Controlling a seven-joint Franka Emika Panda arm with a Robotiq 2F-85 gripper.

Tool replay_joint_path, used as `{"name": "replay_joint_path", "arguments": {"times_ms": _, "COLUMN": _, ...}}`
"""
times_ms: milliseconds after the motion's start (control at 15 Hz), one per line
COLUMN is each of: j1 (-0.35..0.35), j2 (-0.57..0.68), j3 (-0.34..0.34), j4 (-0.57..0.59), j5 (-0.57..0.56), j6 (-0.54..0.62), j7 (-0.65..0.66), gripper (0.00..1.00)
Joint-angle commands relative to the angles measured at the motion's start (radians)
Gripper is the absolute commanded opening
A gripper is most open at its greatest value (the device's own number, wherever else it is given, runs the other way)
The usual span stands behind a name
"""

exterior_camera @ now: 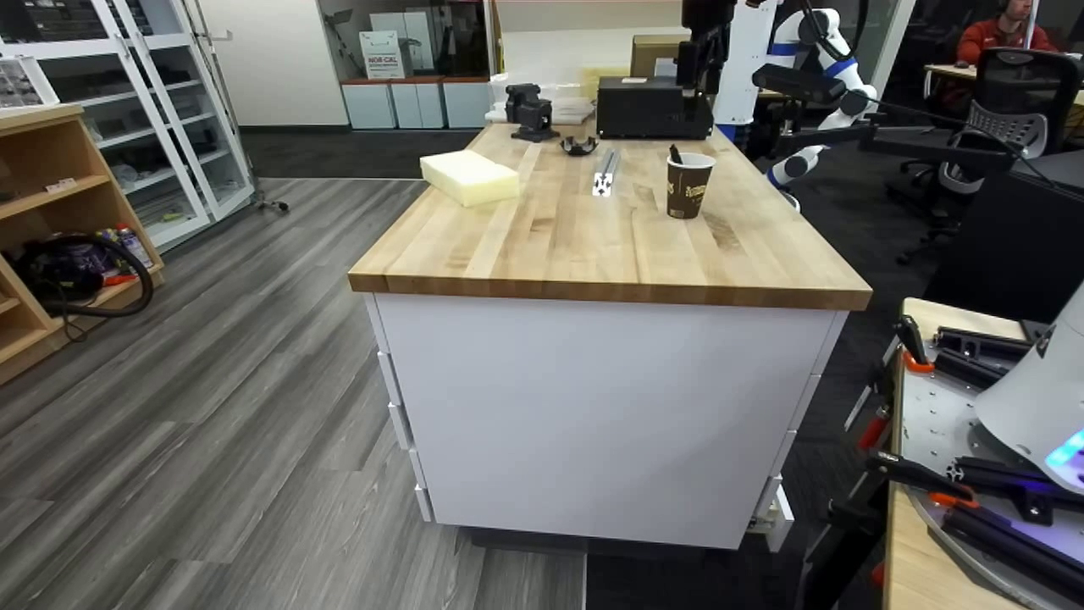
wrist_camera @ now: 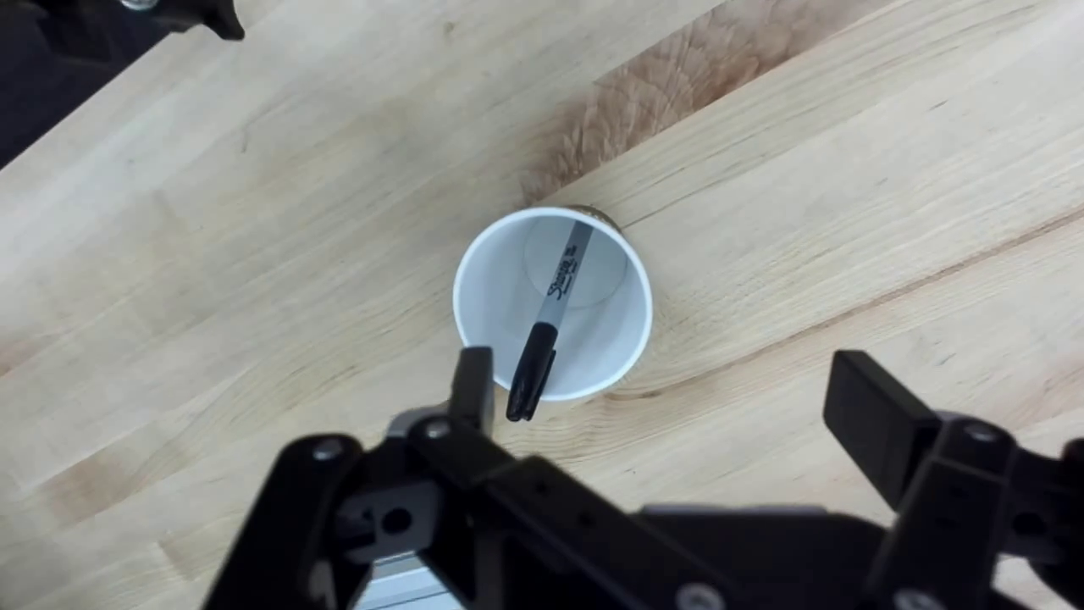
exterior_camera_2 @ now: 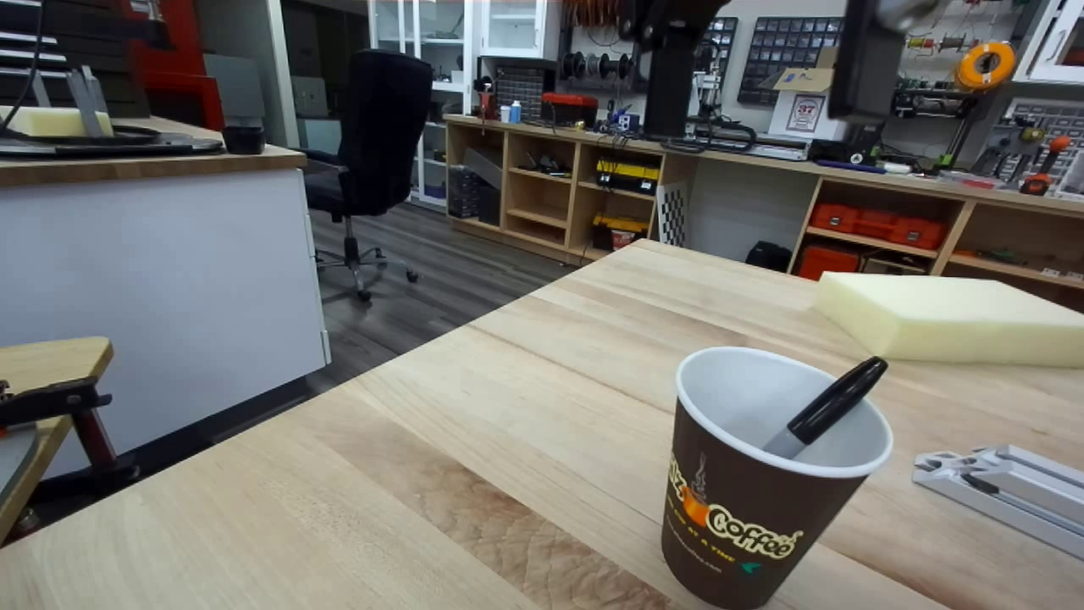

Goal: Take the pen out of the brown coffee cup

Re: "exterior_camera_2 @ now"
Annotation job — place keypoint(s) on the white glass door cabinet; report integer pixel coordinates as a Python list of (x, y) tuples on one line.
[(453, 46)]

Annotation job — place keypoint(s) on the black office chair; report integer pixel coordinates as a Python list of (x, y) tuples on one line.
[(383, 123)]

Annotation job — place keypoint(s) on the black bag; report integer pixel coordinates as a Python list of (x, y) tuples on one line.
[(768, 255)]

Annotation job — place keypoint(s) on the black grey marker pen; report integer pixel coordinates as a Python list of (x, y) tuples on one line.
[(836, 401)]

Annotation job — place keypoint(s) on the white side table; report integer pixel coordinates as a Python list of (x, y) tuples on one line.
[(170, 281)]

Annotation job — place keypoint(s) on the long wooden workbench shelving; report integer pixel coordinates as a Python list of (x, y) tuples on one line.
[(732, 216)]

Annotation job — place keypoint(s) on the black monitor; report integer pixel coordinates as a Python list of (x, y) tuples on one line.
[(864, 55)]

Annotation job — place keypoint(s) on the small black cup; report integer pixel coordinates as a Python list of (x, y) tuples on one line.
[(241, 137)]

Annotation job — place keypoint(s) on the yellow black tool case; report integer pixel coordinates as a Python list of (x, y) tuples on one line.
[(628, 175)]

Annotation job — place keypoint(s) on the yellow foam block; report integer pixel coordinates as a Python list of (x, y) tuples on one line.
[(949, 324), (54, 120)]

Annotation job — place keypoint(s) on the red storage bin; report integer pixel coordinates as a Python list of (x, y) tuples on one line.
[(843, 219), (916, 231), (827, 261)]

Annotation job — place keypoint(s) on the red cabinet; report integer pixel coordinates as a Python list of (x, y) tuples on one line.
[(170, 55)]

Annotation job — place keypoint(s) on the black pillar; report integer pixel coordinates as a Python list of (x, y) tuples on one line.
[(668, 78)]

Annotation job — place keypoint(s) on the brown paper coffee cup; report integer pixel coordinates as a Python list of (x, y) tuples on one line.
[(732, 529)]

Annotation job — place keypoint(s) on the black tool wall panel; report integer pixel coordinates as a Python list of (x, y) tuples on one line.
[(792, 46)]

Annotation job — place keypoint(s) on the small wooden stool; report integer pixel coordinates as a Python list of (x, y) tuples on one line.
[(57, 364)]

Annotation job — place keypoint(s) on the red toolbox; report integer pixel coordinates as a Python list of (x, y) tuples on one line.
[(567, 107)]

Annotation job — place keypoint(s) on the aluminium extrusion bar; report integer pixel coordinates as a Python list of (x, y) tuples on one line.
[(1019, 485)]

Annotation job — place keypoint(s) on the grey tool pegboard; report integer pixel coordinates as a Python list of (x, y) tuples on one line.
[(1034, 148)]

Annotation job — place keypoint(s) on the orange tape roll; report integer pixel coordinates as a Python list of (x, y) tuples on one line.
[(965, 67)]

